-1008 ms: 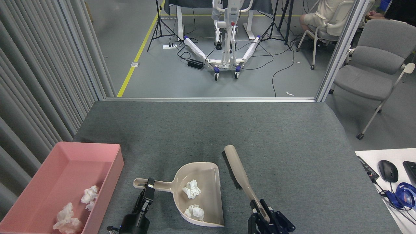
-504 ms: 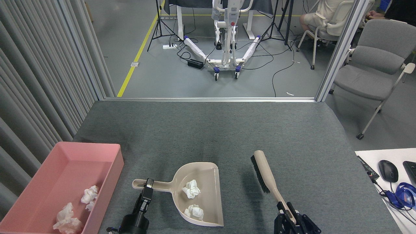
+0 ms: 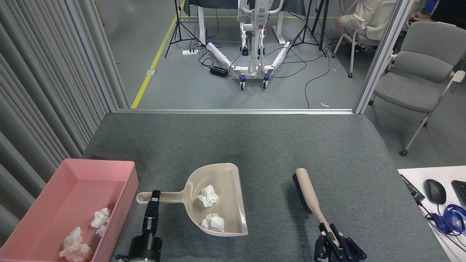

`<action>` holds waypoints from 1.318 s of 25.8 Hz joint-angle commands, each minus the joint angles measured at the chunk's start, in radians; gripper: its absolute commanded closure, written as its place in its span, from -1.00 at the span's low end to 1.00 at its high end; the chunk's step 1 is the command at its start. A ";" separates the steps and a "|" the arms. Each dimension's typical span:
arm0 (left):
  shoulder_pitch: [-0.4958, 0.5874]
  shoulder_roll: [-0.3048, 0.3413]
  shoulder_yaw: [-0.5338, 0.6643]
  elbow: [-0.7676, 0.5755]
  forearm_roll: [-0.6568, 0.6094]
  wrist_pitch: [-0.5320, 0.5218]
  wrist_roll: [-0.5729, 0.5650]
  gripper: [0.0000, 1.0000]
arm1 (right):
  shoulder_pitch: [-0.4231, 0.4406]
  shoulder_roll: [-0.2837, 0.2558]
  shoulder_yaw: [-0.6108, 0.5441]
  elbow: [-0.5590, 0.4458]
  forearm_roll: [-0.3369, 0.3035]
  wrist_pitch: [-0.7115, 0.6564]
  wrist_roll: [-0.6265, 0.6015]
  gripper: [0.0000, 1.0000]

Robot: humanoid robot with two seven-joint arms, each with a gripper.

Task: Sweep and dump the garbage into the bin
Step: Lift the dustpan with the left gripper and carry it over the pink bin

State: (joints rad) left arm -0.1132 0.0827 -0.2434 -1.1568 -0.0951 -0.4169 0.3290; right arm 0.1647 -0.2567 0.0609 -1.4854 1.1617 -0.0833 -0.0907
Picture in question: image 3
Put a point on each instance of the black keyboard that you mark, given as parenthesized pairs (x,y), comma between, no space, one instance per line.
(460,193)

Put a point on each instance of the beige brush with black bristles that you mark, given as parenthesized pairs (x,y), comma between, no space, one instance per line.
(305,185)

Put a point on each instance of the grey ribbed partition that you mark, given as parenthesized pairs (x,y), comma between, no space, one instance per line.
(43,91)

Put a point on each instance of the grey padded chair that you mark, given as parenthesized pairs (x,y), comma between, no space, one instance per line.
(415,91)

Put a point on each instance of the white power strip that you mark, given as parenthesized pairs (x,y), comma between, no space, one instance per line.
(190,52)

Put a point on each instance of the black power adapter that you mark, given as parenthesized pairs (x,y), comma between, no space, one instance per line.
(219,71)

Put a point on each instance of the silver table edge rail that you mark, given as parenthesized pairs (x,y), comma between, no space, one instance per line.
(236,111)

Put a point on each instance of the silver post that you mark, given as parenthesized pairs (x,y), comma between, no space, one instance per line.
(386,47)

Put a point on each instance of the black computer mouse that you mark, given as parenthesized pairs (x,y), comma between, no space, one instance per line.
(435,191)

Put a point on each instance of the white stand on wheels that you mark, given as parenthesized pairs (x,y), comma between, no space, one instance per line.
(253,54)

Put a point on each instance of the white chair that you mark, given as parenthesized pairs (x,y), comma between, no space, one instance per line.
(380,29)

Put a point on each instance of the black tripod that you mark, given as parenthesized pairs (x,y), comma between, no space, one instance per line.
(323,32)
(178,18)

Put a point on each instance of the black remote with buttons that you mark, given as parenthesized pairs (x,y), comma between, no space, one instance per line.
(411,188)

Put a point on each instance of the person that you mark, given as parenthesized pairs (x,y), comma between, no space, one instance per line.
(364,11)
(447,9)

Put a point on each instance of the beige plastic dustpan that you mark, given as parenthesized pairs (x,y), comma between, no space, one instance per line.
(229,196)

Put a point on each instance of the pink plastic bin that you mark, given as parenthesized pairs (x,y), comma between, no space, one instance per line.
(80,182)

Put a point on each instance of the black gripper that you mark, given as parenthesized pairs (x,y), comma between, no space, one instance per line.
(145,247)
(336,257)

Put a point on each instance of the white side table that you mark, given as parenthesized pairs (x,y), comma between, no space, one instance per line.
(415,174)

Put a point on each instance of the white tissue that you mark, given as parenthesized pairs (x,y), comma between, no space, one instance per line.
(100,217)
(76,247)
(208,195)
(213,222)

